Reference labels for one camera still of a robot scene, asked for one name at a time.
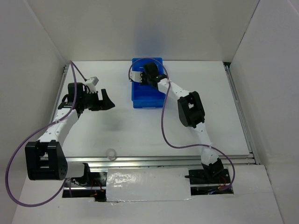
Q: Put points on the white front cover board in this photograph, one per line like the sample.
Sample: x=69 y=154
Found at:
x=147 y=184

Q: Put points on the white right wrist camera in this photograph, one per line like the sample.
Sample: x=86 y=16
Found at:
x=136 y=76

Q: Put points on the blue compartment storage bin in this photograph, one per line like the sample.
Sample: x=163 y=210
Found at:
x=143 y=95

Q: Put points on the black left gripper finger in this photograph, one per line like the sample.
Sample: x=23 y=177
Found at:
x=98 y=108
x=106 y=103

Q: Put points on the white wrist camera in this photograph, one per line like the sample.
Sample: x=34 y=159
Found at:
x=92 y=82
x=136 y=76

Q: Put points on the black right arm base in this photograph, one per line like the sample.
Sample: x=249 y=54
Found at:
x=203 y=185

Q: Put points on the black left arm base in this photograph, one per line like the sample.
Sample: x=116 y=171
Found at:
x=92 y=185

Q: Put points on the aluminium table frame rail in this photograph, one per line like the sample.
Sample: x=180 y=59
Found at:
x=135 y=134

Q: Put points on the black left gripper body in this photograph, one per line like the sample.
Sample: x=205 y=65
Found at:
x=91 y=100

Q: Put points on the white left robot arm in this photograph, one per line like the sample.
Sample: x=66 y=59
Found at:
x=45 y=158

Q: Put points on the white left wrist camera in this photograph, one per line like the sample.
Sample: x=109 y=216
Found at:
x=92 y=82

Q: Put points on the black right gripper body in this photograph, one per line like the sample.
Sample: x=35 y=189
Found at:
x=145 y=78

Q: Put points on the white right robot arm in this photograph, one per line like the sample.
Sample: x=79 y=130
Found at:
x=191 y=114

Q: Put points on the clear tape roll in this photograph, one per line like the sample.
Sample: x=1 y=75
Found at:
x=111 y=154

